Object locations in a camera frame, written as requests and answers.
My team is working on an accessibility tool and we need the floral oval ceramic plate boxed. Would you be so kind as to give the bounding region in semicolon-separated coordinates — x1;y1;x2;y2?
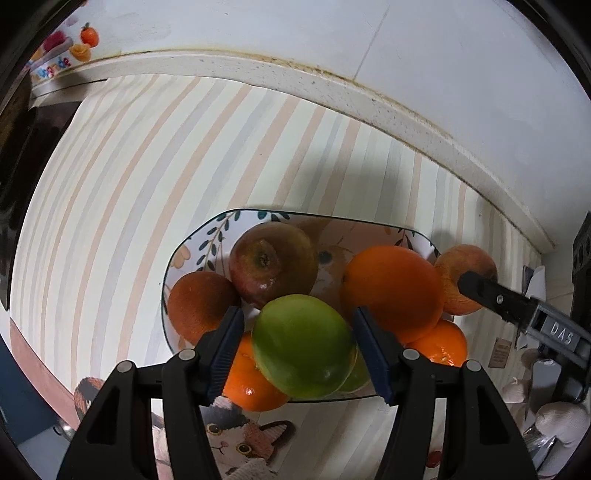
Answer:
161;209;455;404

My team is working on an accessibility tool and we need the red apple with yellow patches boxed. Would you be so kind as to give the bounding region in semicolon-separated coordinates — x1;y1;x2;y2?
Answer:
228;222;320;310

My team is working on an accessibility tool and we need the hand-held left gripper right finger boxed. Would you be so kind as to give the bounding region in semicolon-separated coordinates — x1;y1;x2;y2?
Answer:
353;306;539;480

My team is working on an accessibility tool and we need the small brown card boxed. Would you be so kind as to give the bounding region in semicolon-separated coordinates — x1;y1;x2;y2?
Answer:
488;338;512;368

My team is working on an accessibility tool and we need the dark red apple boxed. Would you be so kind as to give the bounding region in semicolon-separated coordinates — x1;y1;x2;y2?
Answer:
167;271;242;346

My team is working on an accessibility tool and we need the small orange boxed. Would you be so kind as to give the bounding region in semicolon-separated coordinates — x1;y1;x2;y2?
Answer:
222;331;291;412
405;318;468;368

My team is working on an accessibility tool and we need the person's right hand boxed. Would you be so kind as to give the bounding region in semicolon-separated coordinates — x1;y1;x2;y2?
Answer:
501;348;589;478

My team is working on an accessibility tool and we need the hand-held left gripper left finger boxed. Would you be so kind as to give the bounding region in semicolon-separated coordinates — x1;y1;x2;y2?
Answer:
58;305;245;480

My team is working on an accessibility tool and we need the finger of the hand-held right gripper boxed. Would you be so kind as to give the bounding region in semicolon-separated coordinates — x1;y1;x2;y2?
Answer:
457;271;539;330

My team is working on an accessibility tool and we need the colourful wall sticker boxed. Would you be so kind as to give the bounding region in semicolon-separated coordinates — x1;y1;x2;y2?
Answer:
28;23;100;83

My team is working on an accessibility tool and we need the green apple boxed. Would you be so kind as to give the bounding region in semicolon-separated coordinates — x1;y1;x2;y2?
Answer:
252;294;357;400
332;344;372;394

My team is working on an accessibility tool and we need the large orange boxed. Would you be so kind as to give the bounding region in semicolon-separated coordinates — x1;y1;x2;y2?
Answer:
340;244;446;344

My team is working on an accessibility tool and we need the white paper packet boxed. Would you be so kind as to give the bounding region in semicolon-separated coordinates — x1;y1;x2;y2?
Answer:
516;264;548;349

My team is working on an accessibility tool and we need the striped cat print tablecloth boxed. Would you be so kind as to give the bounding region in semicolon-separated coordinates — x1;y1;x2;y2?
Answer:
9;74;555;480

